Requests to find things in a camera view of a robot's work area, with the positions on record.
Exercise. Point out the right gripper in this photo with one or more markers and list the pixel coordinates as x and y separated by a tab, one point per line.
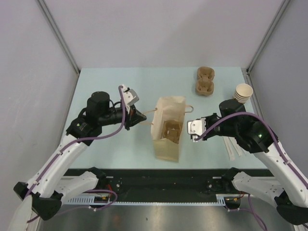
208	119

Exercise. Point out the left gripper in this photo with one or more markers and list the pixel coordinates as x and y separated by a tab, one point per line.
134	118

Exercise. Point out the cardboard cup carrier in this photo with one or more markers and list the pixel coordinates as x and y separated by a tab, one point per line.
172	130
205	84

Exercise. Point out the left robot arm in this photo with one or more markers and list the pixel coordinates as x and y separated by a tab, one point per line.
100	119

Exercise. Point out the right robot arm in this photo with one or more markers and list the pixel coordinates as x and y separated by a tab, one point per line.
290	198

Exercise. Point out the wrapped straw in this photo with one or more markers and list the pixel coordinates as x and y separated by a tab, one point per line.
239	150
229	148

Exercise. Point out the stack of paper cups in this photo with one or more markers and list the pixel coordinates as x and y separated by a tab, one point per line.
242	93

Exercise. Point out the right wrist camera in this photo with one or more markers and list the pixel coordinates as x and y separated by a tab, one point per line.
196	128

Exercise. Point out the aluminium frame rail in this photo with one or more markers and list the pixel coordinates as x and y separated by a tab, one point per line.
281	99

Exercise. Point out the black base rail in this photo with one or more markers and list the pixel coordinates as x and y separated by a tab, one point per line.
168	185

